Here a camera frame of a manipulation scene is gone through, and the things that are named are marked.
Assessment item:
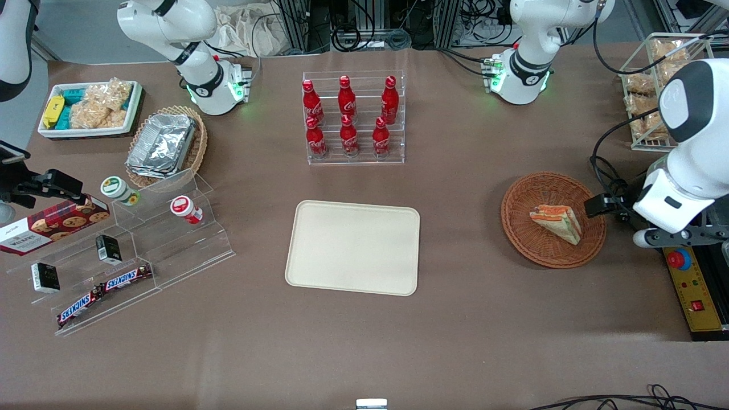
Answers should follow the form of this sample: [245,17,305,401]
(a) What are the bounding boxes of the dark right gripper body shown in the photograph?
[0,141,51,209]

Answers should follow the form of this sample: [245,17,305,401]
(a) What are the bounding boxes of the triangular sandwich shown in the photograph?
[529,204,583,246]

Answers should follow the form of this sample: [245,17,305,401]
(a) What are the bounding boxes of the round brown wicker basket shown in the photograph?
[501,172,608,269]

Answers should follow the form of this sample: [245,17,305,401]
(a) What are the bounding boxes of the oval light wicker basket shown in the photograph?
[125,105,208,190]

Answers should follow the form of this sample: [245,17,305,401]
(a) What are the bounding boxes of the beige plastic tray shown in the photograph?
[285,200,421,297]

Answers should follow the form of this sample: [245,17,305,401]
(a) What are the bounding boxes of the red tartan cookie box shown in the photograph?
[0,195,111,257]

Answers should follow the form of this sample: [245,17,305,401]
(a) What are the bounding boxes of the green lid white cup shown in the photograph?
[100,176,141,207]

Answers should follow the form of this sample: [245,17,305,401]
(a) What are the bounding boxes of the white rectangular snack bin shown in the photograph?
[38,80,144,140]

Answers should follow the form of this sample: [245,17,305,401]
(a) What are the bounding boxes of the bagged bread snack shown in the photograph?
[629,111,670,141]
[625,72,657,96]
[660,60,687,85]
[624,94,661,117]
[651,39,690,63]

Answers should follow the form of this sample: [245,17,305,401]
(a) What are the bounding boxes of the yellow snack pack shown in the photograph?
[42,95,65,129]

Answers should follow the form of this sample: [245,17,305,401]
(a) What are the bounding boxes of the clear bag rice crackers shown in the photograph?
[85,77,133,112]
[68,100,129,130]

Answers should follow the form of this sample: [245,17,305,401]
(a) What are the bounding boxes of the small black box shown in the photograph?
[31,262,61,294]
[95,234,122,265]

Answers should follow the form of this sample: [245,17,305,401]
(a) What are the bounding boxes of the yellow control panel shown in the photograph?
[665,246,725,333]

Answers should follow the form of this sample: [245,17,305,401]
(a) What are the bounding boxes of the silver foil container stack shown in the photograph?
[126,113,197,180]

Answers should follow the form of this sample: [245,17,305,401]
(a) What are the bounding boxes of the brown snickers bar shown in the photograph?
[101,263,154,293]
[56,286,106,328]

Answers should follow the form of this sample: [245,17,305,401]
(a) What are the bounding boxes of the red lid white cup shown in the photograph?
[170,195,204,225]

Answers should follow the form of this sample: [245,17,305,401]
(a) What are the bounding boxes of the clear acrylic stepped stand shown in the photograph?
[6,168,237,338]

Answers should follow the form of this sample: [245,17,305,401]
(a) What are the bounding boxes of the red cola bottle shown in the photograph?
[338,75,357,123]
[305,117,328,159]
[372,117,391,158]
[339,114,360,158]
[381,75,399,125]
[301,79,324,126]

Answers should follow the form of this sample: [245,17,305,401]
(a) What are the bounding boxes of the beige cloth bag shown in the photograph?
[214,6,285,58]

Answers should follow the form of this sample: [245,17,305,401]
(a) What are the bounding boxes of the clear acrylic bottle rack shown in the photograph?
[302,70,406,166]

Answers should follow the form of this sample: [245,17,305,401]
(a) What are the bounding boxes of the black power cable with plug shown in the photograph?
[589,155,664,254]

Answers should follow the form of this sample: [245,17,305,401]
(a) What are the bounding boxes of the white wire basket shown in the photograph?
[619,32,729,153]

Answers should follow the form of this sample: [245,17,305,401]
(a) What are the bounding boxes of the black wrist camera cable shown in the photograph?
[590,0,715,171]

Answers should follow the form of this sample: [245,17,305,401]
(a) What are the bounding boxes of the black loose cable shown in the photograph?
[530,384,729,410]

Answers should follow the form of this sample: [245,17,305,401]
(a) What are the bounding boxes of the aluminium frame rack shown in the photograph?
[273,0,463,53]

